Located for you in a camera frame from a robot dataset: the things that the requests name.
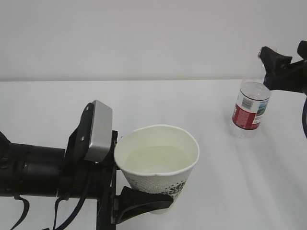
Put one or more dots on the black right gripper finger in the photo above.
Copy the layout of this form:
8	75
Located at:
273	61
292	78

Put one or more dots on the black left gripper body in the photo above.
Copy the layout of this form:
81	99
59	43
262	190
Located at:
100	185

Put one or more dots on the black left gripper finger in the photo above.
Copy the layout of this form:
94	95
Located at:
131	203
114	139

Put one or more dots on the clear water bottle red label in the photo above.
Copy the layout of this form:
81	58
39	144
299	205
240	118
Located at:
251	103

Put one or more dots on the white paper cup green print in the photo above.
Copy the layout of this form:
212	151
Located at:
157	159

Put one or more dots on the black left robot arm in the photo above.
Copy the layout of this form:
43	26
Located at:
27	170

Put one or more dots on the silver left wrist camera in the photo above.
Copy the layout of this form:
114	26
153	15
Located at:
101	132

